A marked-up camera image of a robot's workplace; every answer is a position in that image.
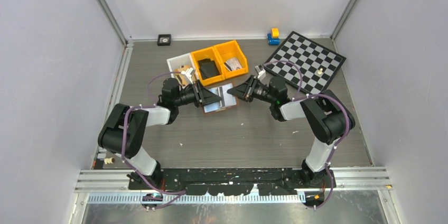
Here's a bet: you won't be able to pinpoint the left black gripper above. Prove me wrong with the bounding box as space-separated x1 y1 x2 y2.
174 80 221 108

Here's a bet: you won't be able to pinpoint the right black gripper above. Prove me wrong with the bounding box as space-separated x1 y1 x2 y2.
227 75 276 104

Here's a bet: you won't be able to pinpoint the white card with magnetic stripe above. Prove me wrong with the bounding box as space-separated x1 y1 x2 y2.
215 83 237 108

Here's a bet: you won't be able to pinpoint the brown leather card holder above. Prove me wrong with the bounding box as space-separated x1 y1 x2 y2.
203 83 238 114

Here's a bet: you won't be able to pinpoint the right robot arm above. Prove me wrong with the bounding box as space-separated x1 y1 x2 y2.
227 76 355 187

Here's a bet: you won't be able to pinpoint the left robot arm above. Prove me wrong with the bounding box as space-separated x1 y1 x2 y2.
98 78 221 189

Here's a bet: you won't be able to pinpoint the cards in yellow bin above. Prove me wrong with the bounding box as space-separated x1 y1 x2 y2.
225 57 243 72

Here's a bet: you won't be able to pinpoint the yellow bin with cards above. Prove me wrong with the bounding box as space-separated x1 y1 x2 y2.
213 40 249 79

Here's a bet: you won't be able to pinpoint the brown items in white bin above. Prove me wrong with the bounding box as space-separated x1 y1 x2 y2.
175 66 192 85

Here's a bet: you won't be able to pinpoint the yellow bin with black item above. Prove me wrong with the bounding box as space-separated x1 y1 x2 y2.
191 46 225 86

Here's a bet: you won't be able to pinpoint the black wallet in bin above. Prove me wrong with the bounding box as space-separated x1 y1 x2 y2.
198 59 220 80

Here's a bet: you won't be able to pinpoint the white plastic bin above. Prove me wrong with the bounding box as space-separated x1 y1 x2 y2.
166 53 199 88

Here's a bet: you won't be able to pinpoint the blue and yellow toy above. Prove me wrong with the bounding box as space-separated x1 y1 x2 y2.
267 28 280 45

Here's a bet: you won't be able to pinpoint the small black square box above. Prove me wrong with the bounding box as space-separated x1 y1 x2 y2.
157 34 172 46

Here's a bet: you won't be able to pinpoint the black and white chessboard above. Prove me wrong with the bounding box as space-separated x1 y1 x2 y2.
265 31 346 94

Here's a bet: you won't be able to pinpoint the small cream peg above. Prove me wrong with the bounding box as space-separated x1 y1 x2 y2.
103 157 115 165

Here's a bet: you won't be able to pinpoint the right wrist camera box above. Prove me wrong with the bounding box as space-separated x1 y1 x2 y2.
255 64 266 81

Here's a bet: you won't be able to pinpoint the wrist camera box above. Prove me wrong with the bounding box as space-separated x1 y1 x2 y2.
255 64 266 81
181 68 195 82

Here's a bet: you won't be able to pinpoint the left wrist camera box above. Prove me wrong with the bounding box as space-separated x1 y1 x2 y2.
181 68 195 82

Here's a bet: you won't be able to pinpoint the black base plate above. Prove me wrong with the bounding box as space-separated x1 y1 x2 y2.
128 167 336 196

